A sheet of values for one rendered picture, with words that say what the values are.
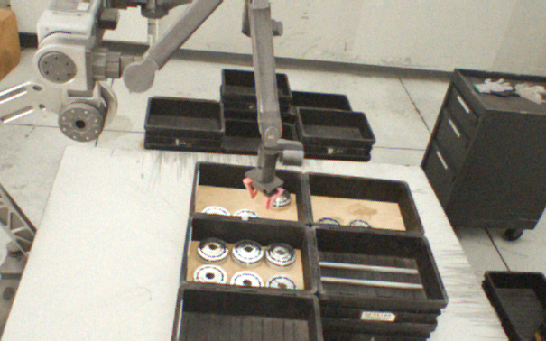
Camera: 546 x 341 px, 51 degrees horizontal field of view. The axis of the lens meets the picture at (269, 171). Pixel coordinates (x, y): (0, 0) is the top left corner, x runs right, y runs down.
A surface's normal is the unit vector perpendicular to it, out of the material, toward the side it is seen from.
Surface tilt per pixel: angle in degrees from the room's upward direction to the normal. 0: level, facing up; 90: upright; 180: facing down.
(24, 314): 0
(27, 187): 0
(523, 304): 0
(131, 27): 90
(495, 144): 90
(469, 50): 90
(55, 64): 90
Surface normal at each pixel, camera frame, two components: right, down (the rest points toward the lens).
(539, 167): 0.09, 0.60
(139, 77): 0.13, 0.31
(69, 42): 0.14, -0.80
